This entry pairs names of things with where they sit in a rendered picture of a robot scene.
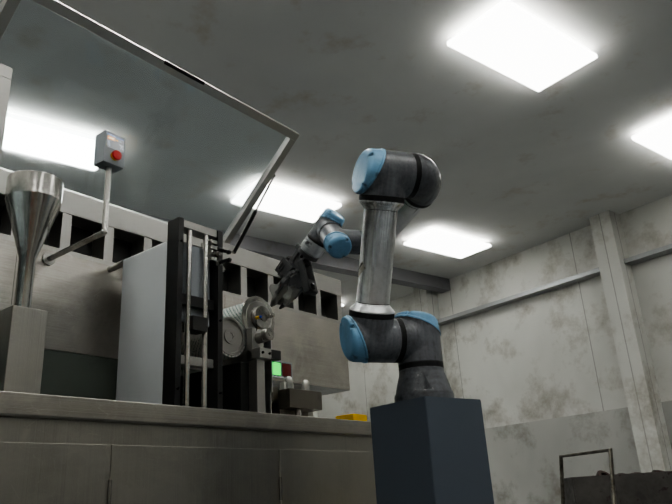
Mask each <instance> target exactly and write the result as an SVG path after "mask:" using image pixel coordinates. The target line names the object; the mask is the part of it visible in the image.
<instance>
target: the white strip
mask: <svg viewBox="0 0 672 504"><path fill-rule="evenodd" d="M166 266H167V241H166V242H164V243H162V244H159V245H157V246H155V247H152V248H150V249H148V250H145V251H143V252H141V253H138V254H136V255H134V256H131V257H129V258H127V259H124V260H123V261H120V262H118V263H116V264H113V265H111V266H109V267H107V271H108V272H113V271H115V270H118V269H120V268H122V267H123V278H122V296H121V313H120V331H119V349H118V367H117V385H116V400H119V401H131V402H143V403H155V404H162V392H163V360H164V329H165V297H166Z"/></svg>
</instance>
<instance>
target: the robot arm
mask: <svg viewBox="0 0 672 504"><path fill-rule="evenodd" d="M352 189H353V191H354V192H355V193H356V194H359V203H360V204H361V205H362V206H363V208H364V213H363V225H362V230H350V229H342V228H341V227H342V226H343V224H344V222H345V219H344V218H343V217H342V216H341V215H340V214H339V213H337V212H336V211H334V210H332V209H330V208H326V209H325V210H324V211H323V212H322V214H321V215H320V216H319V218H318V219H317V221H316V222H315V224H314V225H313V227H312V228H311V230H310V231H309V233H308V234H307V236H306V237H305V239H304V240H303V242H302V243H301V246H300V245H299V244H296V246H295V248H296V249H297V250H296V251H295V253H294V254H293V256H292V257H291V258H289V256H288V257H287V258H285V257H283V258H282V260H281V261H280V263H279V264H278V266H277V267H276V269H275V271H276V272H277V273H278V275H279V276H280V278H282V279H281V281H280V282H279V283H278V284H277V285H276V284H271V285H270V287H269V290H270V292H271V295H272V299H271V302H270V306H271V307H273V306H275V305H277V303H278V301H279V300H280V299H281V297H282V296H283V297H284V299H285V300H284V302H283V303H282V304H281V306H280V307H279V309H283V308H284V307H286V306H287V305H288V304H290V303H291V302H292V301H293V300H294V299H296V298H297V297H298V296H299V295H300V294H301V293H302V291H304V293H305V294H308V295H311V296H314V295H316V294H318V290H317V285H316V281H315V277H314V273H313V268H312V264H311V262H310V261H312V262H317V260H318V259H319V258H320V257H321V256H322V254H323V253H324V251H325V250H326V251H327V252H328V253H329V254H330V255H331V256H332V257H334V258H343V257H346V256H347V255H348V254H354V255H360V260H359V272H358V284H357V296H356V302H355V303H354V304H353V305H352V306H351V307H350V309H349V315H346V316H344V317H343V318H342V319H341V323H340V327H339V336H340V343H341V347H342V350H343V353H344V355H345V356H346V358H347V359H348V360H350V361H352V362H362V363H398V368H399V379H398V383H397V389H396V395H395V397H394V401H395V402H400V401H404V400H409V399H413V398H418V397H423V396H431V397H447V398H454V393H453V391H452V390H451V387H450V384H449V381H448V379H447V377H446V375H445V372H444V365H443V356H442V347H441V338H440V336H441V332H440V330H439V324H438V320H437V319H436V318H435V316H433V315H432V314H429V313H426V312H421V311H403V312H399V313H397V314H396V315H395V311H394V310H393V309H392V308H391V307H390V293H391V282H392V270H393V259H394V247H395V238H396V236H397V235H398V234H399V233H400V232H401V231H402V230H403V229H404V228H405V227H406V226H407V225H408V223H409V222H410V221H411V220H412V219H413V218H414V217H415V216H416V215H417V214H418V213H419V211H420V210H421V209H424V208H427V207H429V206H430V205H431V204H432V203H433V202H434V201H435V199H436V198H437V197H438V195H439V192H440V189H441V175H440V172H439V169H438V167H437V166H436V164H435V163H434V162H433V161H432V160H431V159H430V158H428V157H426V156H425V155H422V154H418V153H408V152H400V151H392V150H385V149H383V148H381V149H372V148H370V149H366V150H365V151H363V152H362V153H361V155H360V156H359V158H358V160H357V162H356V164H355V167H354V170H353V175H352ZM286 259H287V260H286ZM281 262H282V263H281ZM279 265H280V266H279ZM288 285H289V287H288Z"/></svg>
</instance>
